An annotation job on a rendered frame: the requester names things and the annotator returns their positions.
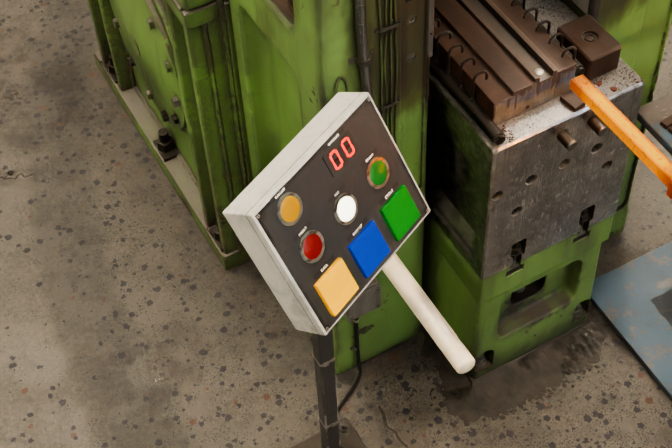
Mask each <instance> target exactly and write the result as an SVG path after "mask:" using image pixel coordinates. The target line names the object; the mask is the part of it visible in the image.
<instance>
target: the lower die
mask: <svg viewBox="0 0 672 448"><path fill-rule="evenodd" d="M486 1H487V2H488V3H489V4H490V5H491V6H492V7H493V9H494V10H495V11H496V12H497V13H498V14H499V15H500V16H501V17H502V18H503V19H504V20H505V21H506V22H507V23H508V24H509V25H510V26H511V27H512V28H513V29H514V30H515V31H516V32H517V33H518V34H519V35H520V37H521V38H522V39H523V40H524V41H525V42H526V43H527V44H528V45H529V46H530V47H531V48H532V49H533V50H534V51H535V52H536V53H537V54H538V55H539V56H540V57H541V58H542V59H543V60H544V61H545V62H546V63H547V65H548V66H549V67H550V68H551V69H552V70H553V71H554V72H553V76H552V77H550V78H548V79H545V80H543V81H541V82H540V78H539V76H538V75H537V74H536V73H535V72H534V71H533V70H532V69H531V68H530V67H529V66H528V65H527V63H526V62H525V61H524V60H523V59H522V58H521V57H520V56H519V55H518V54H517V53H516V52H515V51H514V50H513V49H512V48H511V47H510V46H509V45H508V43H507V42H506V41H505V40H504V39H503V38H502V37H501V36H500V35H499V34H498V33H497V32H496V31H495V30H494V29H493V28H492V27H491V26H490V25H489V23H488V22H487V21H486V20H485V19H484V18H483V17H482V16H481V15H480V14H479V13H478V12H477V11H476V10H475V9H474V8H473V7H472V6H471V5H470V3H469V2H468V1H467V0H435V1H434V18H439V19H440V27H437V21H434V29H433V54H434V55H435V49H436V38H437V36H438V35H439V34H440V33H441V32H443V31H446V30H449V31H451V33H452V38H451V39H449V34H448V33H446V34H444V35H442V36H441V37H440V39H439V52H438V57H439V60H440V62H441V63H442V64H443V65H444V66H445V68H446V69H447V55H448V51H449V49H450V48H451V47H452V46H453V45H455V44H458V43H460V44H462V45H463V46H464V52H463V53H461V47H456V48H454V49H453V50H452V52H451V58H450V70H451V74H452V75H453V77H454V78H455V79H456V80H457V81H458V82H459V68H460V64H461V62H462V61H463V60H464V59H466V58H468V57H474V58H475V59H476V65H473V60H469V61H467V62H466V63H465V64H464V65H463V71H462V84H463V88H464V89H465V90H466V91H467V93H468V94H469V95H470V96H471V84H472V78H473V76H474V75H475V74H476V73H477V72H479V71H482V70H486V71H487V72H488V79H487V80H485V74H484V73H483V74H480V75H479V76H478V77H477V78H476V79H475V88H474V97H475V101H476V103H477V104H478V105H479V106H480V107H481V108H482V109H483V110H484V112H485V113H486V114H487V115H488V116H489V117H490V118H491V119H492V121H493V122H494V123H495V124H496V125H497V124H499V123H501V122H503V121H505V120H507V119H510V118H512V117H514V116H516V115H518V114H521V113H523V112H525V111H527V110H529V109H532V108H533V107H536V106H538V105H540V104H542V103H544V102H547V101H549V100H551V99H553V98H555V97H557V96H560V95H562V94H564V93H566V92H568V91H569V90H572V89H571V88H570V82H571V79H573V78H575V72H576V66H577V63H576V62H575V61H574V60H573V59H572V58H571V57H570V56H569V55H568V54H567V53H565V55H564V57H563V58H561V53H562V52H563V51H564V50H563V49H562V48H561V47H560V46H559V45H558V44H557V43H556V42H555V41H554V40H552V42H551V44H548V40H549V39H550V36H549V35H548V34H547V33H546V32H545V30H544V29H543V28H542V27H541V26H540V27H539V29H538V31H535V28H536V26H537V25H538V23H537V22H536V21H535V20H534V19H533V18H532V17H531V16H530V15H529V14H527V15H526V18H525V19H523V14H524V13H525V12H526V11H525V10H524V9H523V8H522V7H521V6H520V5H519V4H518V3H517V2H516V1H515V2H514V5H513V6H511V5H510V4H511V2H512V0H486ZM527 105H529V108H528V109H525V107H526V106H527Z"/></svg>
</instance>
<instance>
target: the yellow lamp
mask: <svg viewBox="0 0 672 448"><path fill-rule="evenodd" d="M280 212H281V216H282V218H283V219H284V220H285V221H287V222H293V221H295V220H296V219H297V217H298V216H299V213H300V203H299V201H298V200H297V198H296V197H294V196H288V197H286V198H285V199H284V200H283V201H282V204H281V208H280Z"/></svg>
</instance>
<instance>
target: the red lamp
mask: <svg viewBox="0 0 672 448"><path fill-rule="evenodd" d="M303 251H304V254H305V256H306V257H307V258H308V259H312V260H313V259H316V258H317V257H318V256H319V255H320V253H321V251H322V241H321V238H320V237H319V236H318V235H317V234H310V235H309V236H307V237H306V239H305V241H304V244H303Z"/></svg>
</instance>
